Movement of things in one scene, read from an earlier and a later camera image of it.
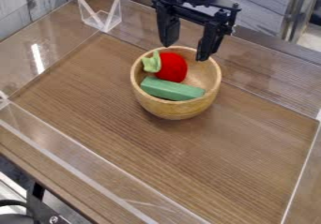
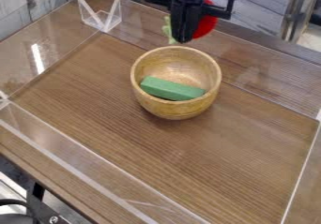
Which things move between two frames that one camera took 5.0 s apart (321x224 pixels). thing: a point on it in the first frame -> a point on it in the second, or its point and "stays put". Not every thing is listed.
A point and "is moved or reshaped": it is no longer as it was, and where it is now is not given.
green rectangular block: [169, 90] stays put
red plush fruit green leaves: [167, 65] is moved or reshaped
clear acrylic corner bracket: [104, 21] stays put
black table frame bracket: [39, 213] stays put
